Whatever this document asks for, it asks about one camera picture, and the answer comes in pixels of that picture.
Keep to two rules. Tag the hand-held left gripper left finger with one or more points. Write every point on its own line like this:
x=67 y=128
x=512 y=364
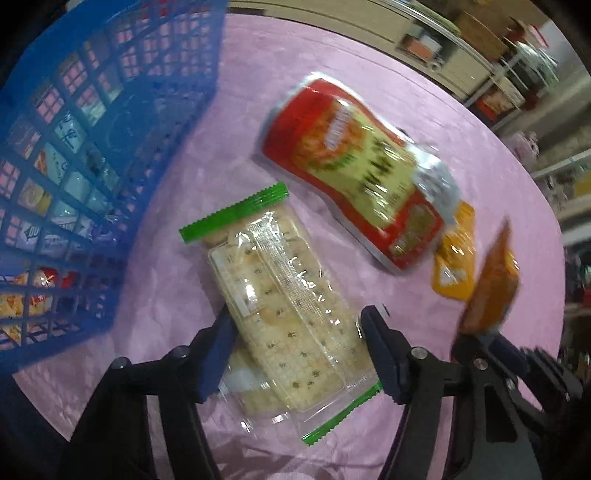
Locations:
x=214 y=360

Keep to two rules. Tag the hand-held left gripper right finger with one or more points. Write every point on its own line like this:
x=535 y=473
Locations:
x=385 y=360

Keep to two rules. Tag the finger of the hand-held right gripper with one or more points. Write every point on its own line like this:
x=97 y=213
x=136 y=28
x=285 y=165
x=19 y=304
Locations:
x=471 y=345
x=507 y=349

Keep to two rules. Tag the small clear cracker packet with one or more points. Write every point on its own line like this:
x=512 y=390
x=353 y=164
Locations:
x=249 y=392

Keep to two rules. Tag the orange snack packet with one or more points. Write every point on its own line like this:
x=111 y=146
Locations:
x=455 y=263
x=491 y=286

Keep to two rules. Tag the clear green-ended cracker packet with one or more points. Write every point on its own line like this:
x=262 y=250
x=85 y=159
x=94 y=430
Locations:
x=286 y=300

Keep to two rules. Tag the small white silver packet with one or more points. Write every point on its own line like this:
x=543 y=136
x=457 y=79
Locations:
x=434 y=177

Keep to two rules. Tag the red snack packet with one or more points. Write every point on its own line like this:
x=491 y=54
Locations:
x=323 y=138

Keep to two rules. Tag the blue plastic mesh basket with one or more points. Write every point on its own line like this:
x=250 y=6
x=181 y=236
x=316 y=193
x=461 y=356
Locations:
x=138 y=129

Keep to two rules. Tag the light blue snack packet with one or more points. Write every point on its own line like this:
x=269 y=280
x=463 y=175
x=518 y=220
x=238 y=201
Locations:
x=74 y=131

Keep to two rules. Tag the pink bag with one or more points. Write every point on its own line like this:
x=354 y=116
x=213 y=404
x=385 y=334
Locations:
x=521 y=145

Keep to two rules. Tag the pink tablecloth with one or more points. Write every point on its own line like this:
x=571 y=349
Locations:
x=221 y=152

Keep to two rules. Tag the white metal rack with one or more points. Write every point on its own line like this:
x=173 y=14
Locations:
x=512 y=83

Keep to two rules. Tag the orange box in cabinet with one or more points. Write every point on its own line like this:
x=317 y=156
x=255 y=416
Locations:
x=422 y=46

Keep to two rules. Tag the brown cardboard box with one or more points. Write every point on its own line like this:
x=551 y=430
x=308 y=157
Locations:
x=480 y=34

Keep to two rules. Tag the beige television cabinet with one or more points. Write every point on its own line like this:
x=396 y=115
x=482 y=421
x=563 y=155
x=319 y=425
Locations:
x=351 y=27

